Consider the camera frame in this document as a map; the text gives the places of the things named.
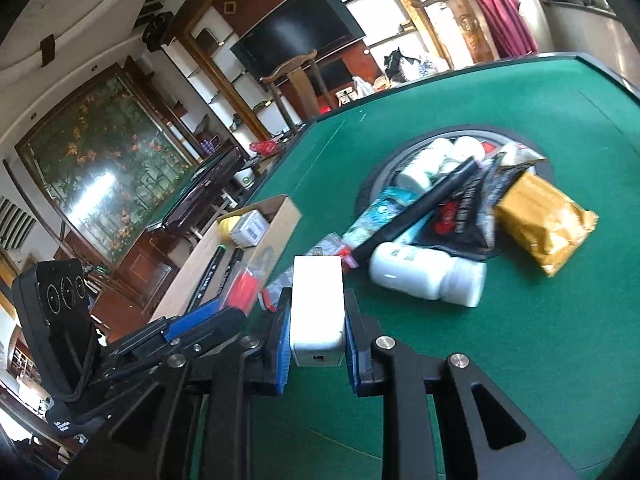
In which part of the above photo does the framed floral wall painting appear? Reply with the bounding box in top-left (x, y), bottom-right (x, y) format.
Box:
top-left (15, 62), bottom-right (198, 266)

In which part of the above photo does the shallow cardboard box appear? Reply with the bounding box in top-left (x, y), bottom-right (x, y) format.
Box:
top-left (149, 195), bottom-right (303, 328)

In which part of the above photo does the black snack bag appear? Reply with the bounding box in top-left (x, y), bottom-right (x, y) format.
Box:
top-left (425, 152), bottom-right (548, 261)

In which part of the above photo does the plain wooden chair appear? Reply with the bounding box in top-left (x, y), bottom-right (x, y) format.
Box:
top-left (260, 49), bottom-right (341, 126)

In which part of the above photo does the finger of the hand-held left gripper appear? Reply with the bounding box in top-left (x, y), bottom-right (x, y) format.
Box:
top-left (165, 299), bottom-right (226, 342)
top-left (182, 306), bottom-right (248, 356)

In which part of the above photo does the yellow round container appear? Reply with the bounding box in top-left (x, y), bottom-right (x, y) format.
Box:
top-left (218, 215), bottom-right (243, 246)

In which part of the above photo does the white power adapter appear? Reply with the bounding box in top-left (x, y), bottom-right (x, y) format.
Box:
top-left (290, 255), bottom-right (347, 367)

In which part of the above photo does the pile of bags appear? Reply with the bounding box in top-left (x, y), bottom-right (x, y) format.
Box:
top-left (382, 47), bottom-right (451, 86)

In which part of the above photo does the dark red cloth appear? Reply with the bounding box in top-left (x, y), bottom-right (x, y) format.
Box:
top-left (467, 0), bottom-right (540, 58)

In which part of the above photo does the black wall speaker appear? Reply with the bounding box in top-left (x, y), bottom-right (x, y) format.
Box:
top-left (142, 10), bottom-right (173, 53)

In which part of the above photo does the round table control panel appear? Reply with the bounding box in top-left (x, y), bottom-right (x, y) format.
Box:
top-left (354, 122), bottom-right (556, 261)

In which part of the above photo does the carved wooden chair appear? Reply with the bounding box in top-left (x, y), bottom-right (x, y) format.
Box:
top-left (410, 0), bottom-right (501, 66)

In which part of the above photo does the red glue pack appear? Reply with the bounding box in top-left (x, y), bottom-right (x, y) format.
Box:
top-left (225, 245), bottom-right (273, 313)

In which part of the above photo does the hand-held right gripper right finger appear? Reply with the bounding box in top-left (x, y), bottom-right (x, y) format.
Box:
top-left (344, 292), bottom-right (581, 480)

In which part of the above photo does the gold snack packet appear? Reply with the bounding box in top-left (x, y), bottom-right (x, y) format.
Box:
top-left (492, 171), bottom-right (599, 277)

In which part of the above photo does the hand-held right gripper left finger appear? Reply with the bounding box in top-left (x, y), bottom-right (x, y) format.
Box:
top-left (60, 287), bottom-right (293, 480)

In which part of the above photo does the black flat television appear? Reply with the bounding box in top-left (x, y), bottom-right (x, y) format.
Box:
top-left (229, 0), bottom-right (367, 81)

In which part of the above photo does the dark wooden game table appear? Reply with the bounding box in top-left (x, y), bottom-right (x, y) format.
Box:
top-left (145, 146), bottom-right (248, 241)

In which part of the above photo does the small white carton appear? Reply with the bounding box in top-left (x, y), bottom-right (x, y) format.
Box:
top-left (229, 210), bottom-right (268, 248)

